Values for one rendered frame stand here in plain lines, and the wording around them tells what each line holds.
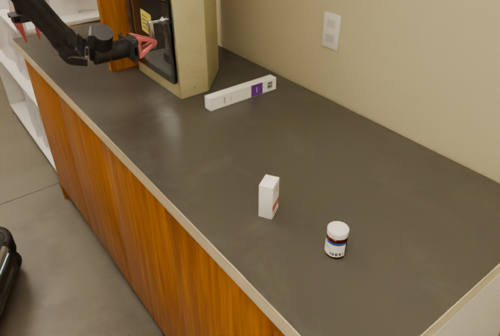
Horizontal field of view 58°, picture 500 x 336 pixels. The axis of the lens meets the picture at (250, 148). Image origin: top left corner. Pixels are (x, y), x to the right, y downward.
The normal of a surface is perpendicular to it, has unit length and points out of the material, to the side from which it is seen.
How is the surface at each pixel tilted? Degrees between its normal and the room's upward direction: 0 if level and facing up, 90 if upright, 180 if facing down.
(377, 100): 90
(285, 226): 1
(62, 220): 0
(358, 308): 0
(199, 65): 90
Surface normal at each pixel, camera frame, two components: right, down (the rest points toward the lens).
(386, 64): -0.79, 0.33
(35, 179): 0.00, -0.84
